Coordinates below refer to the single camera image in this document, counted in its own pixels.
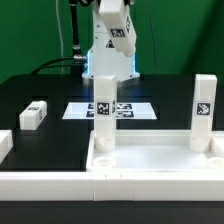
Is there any white desk top tray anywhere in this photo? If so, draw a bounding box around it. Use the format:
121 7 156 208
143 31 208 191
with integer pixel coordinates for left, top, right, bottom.
86 130 224 172

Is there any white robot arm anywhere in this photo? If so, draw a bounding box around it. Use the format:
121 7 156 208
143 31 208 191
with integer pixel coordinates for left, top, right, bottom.
83 0 140 82

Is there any fiducial marker sheet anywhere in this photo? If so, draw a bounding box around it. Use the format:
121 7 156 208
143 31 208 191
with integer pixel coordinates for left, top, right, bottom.
63 102 157 120

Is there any white block left edge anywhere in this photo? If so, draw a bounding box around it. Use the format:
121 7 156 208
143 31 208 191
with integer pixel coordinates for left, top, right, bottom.
0 130 13 164

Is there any black cable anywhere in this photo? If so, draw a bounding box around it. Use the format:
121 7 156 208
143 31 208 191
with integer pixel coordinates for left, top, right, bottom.
30 0 88 76

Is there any white front barrier wall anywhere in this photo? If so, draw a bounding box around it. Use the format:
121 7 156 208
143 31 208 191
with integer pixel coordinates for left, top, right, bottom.
0 170 224 201

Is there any white thin cable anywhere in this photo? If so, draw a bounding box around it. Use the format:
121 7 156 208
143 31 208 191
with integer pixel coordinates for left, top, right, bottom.
55 0 65 75

